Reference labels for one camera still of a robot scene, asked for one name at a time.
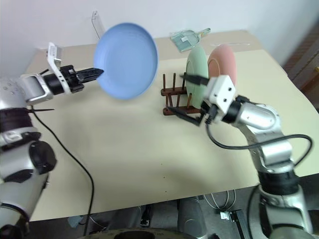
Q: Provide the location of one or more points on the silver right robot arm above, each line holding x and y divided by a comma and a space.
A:
271, 154

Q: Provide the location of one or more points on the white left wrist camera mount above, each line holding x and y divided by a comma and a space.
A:
54, 58

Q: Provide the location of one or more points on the blue plate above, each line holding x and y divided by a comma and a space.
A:
127, 62

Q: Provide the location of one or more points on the green plate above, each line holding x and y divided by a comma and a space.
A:
197, 64

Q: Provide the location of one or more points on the dark grey rounded shape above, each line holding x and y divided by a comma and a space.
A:
193, 219

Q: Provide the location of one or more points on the dark ribbed furniture piece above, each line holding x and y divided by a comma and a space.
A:
304, 59

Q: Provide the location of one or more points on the wooden dish rack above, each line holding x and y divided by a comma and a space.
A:
172, 93

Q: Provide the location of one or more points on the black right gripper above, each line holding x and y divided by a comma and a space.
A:
209, 113

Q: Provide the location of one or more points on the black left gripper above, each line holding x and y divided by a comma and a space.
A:
73, 81

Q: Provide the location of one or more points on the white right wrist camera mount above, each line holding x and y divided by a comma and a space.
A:
221, 92

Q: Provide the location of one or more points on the clear glass scoop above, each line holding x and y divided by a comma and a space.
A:
185, 39

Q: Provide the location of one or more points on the red plate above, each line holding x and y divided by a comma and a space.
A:
223, 62

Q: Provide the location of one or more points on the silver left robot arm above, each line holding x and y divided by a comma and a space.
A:
15, 154

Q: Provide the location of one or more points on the black metal table bracket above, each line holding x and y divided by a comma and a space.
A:
235, 221

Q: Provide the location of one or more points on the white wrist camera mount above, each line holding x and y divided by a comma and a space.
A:
54, 58
221, 92

